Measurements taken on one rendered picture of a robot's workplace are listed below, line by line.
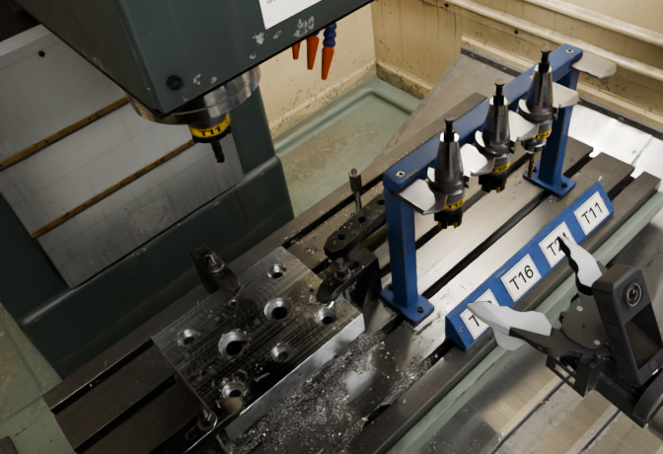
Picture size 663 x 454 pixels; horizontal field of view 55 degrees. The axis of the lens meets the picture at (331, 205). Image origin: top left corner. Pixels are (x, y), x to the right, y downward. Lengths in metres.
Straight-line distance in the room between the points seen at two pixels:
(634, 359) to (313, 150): 1.52
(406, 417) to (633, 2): 1.00
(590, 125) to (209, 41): 1.32
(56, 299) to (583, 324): 1.09
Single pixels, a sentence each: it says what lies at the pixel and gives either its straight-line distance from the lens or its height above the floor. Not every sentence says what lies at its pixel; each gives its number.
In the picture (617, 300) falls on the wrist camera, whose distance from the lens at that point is 0.64.
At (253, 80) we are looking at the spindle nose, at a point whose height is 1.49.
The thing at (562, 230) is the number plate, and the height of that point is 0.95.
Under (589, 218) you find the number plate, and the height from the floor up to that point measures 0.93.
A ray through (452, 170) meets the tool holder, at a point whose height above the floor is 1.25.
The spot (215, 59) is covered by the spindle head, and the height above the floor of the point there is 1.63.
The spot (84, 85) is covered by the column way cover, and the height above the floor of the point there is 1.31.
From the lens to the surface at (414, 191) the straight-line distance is 0.96.
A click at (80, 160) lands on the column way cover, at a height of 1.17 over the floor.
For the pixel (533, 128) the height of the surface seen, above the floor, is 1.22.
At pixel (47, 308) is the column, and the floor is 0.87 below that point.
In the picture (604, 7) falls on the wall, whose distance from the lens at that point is 1.61.
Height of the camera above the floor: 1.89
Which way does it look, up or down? 45 degrees down
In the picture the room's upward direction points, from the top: 10 degrees counter-clockwise
